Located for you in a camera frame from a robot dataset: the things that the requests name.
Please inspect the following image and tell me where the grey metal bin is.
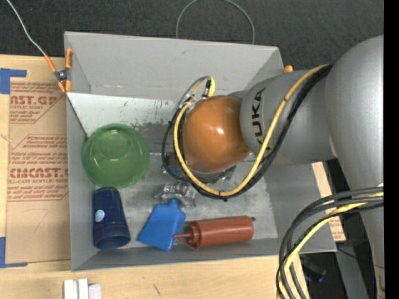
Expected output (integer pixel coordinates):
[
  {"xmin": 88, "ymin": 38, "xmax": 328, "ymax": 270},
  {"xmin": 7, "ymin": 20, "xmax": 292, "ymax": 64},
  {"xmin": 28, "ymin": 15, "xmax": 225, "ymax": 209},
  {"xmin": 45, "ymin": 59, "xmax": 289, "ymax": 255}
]
[{"xmin": 63, "ymin": 31, "xmax": 338, "ymax": 272}]

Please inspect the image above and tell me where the dark blue cup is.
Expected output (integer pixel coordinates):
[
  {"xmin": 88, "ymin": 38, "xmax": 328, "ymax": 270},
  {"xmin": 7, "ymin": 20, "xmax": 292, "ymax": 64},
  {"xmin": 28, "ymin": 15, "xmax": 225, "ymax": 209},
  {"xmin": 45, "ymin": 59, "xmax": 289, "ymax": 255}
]
[{"xmin": 92, "ymin": 186, "xmax": 132, "ymax": 250}]

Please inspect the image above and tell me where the blue plastic bottle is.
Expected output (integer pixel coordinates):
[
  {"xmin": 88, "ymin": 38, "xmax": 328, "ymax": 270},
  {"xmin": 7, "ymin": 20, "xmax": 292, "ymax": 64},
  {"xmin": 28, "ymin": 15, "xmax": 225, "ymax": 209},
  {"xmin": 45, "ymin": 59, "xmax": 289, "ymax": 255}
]
[{"xmin": 136, "ymin": 197, "xmax": 187, "ymax": 252}]

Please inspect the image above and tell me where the green translucent bowl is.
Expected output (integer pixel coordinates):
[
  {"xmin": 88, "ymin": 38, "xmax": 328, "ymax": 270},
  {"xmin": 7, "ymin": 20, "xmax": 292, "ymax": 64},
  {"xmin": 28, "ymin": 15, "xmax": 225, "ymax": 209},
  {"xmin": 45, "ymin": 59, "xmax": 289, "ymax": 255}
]
[{"xmin": 82, "ymin": 123, "xmax": 151, "ymax": 189}]

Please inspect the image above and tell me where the red-brown squeeze bottle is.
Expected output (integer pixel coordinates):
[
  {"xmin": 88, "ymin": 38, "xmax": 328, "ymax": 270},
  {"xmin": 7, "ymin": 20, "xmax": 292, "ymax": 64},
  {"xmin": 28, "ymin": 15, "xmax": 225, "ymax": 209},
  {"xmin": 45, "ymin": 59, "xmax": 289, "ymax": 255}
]
[{"xmin": 173, "ymin": 215, "xmax": 255, "ymax": 251}]

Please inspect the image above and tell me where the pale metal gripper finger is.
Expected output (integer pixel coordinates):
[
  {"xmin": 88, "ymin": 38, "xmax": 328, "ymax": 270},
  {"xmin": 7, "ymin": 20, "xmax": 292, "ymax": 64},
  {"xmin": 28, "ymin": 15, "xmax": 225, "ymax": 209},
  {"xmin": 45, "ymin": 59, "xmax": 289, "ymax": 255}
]
[
  {"xmin": 153, "ymin": 182, "xmax": 178, "ymax": 199},
  {"xmin": 176, "ymin": 181, "xmax": 198, "ymax": 207}
]

